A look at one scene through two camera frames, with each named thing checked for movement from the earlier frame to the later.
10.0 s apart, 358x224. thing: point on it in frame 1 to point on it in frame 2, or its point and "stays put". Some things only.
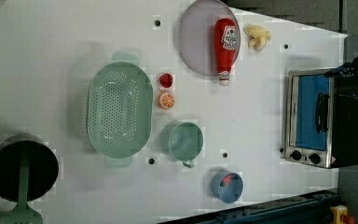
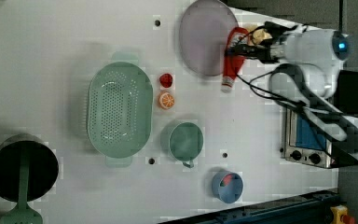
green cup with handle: (185, 141) stays put
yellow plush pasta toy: (258, 37) stays put
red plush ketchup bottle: (225, 46) to (232, 65)
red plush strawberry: (166, 79) stays put
